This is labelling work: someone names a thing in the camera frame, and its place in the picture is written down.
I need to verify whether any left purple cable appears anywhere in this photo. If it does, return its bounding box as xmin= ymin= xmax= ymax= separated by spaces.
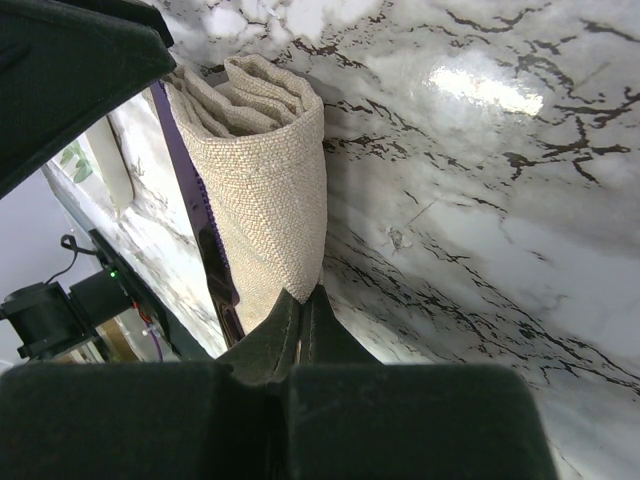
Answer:
xmin=144 ymin=324 xmax=169 ymax=364

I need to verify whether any purple knife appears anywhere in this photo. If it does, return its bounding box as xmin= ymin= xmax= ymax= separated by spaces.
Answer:
xmin=150 ymin=81 xmax=244 ymax=348

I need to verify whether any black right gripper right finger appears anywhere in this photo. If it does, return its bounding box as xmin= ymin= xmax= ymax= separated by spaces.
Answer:
xmin=287 ymin=287 xmax=557 ymax=479

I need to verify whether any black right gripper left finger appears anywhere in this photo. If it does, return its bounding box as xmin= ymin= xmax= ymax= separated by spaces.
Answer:
xmin=1 ymin=294 xmax=301 ymax=479

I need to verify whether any beige cloth napkin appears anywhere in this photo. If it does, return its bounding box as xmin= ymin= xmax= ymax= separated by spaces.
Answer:
xmin=163 ymin=54 xmax=327 ymax=333

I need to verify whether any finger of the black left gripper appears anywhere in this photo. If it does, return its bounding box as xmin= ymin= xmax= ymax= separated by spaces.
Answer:
xmin=1 ymin=0 xmax=176 ymax=195

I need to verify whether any white tray with leaf print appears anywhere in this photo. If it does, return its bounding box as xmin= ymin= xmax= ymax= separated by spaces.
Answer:
xmin=53 ymin=116 xmax=134 ymax=222

